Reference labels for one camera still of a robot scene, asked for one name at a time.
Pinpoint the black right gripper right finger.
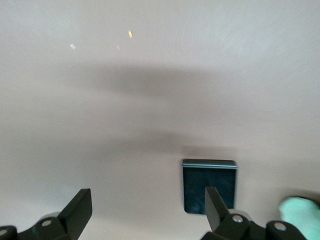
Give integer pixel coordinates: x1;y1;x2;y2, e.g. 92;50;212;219
199;186;308;240

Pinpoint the green plush toy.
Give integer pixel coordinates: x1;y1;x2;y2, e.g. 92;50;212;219
277;195;320;240

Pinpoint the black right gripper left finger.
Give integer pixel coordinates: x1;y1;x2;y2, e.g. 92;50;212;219
0;188;93;240

